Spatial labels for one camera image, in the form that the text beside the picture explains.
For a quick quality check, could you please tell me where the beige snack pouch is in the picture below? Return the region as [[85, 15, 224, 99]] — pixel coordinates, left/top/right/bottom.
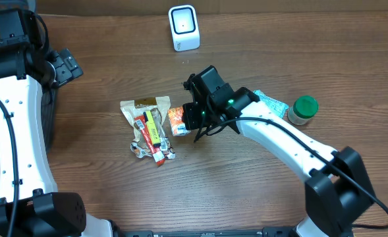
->
[[120, 96, 171, 145]]

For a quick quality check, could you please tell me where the yellow highlighter pen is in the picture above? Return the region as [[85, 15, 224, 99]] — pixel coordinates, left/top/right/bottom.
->
[[144, 111, 161, 148]]

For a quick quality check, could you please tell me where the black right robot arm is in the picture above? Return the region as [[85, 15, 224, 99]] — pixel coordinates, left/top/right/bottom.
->
[[182, 66, 375, 236]]

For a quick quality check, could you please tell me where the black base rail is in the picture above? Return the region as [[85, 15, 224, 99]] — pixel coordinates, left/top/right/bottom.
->
[[113, 226, 299, 237]]

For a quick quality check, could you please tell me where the orange small snack box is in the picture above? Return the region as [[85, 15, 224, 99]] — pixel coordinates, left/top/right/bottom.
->
[[167, 107, 190, 136]]

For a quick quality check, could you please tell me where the green lid jar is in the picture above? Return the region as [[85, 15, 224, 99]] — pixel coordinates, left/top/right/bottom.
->
[[287, 95, 319, 125]]

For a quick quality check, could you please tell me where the teal plastic packet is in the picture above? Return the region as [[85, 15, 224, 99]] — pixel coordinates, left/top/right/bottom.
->
[[254, 90, 289, 119]]

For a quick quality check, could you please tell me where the red snack stick packet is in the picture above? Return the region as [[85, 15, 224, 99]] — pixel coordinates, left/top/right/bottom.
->
[[134, 115, 165, 167]]

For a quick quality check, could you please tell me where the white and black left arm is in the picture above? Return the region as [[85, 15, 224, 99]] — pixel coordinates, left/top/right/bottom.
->
[[0, 9, 120, 236]]

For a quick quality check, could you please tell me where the white barcode scanner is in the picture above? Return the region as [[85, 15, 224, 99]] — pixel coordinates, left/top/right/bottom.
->
[[168, 5, 200, 52]]

